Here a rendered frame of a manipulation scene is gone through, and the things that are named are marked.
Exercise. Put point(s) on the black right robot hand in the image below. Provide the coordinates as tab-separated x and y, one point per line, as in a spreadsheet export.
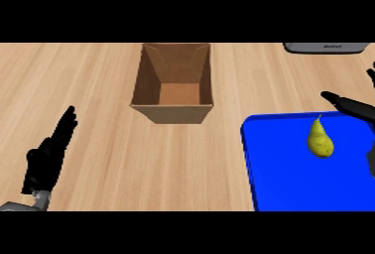
359	107

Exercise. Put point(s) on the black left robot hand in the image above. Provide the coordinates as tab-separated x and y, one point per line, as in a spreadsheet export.
46	158

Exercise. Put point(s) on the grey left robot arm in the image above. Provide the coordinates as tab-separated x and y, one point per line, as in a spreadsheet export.
30	205

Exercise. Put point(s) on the yellow-green pear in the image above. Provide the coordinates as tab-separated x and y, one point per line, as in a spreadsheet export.
320	140

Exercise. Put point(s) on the blue tray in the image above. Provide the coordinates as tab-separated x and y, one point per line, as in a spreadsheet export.
303	172

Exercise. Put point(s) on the brown cardboard box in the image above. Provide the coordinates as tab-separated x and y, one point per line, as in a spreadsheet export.
172	84

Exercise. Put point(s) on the grey appliance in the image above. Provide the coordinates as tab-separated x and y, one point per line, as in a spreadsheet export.
327	48

